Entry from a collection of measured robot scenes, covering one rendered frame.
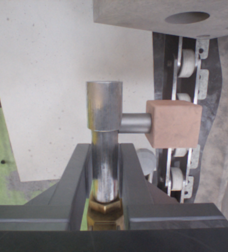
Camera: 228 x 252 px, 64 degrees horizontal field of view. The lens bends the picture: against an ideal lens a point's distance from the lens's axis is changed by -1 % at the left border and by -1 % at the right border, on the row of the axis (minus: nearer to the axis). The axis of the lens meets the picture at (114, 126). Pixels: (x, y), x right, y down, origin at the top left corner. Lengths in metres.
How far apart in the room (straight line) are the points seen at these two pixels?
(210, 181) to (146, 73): 0.26
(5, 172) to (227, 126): 1.27
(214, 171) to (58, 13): 0.37
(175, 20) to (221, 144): 0.26
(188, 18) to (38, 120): 0.22
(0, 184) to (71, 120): 1.21
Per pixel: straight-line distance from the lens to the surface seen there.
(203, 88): 0.34
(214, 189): 0.43
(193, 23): 0.19
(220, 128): 0.38
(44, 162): 0.30
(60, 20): 0.27
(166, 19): 0.18
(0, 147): 1.32
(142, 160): 0.27
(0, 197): 1.51
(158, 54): 0.29
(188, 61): 0.28
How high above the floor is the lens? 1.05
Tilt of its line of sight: 75 degrees down
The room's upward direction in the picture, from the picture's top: 175 degrees clockwise
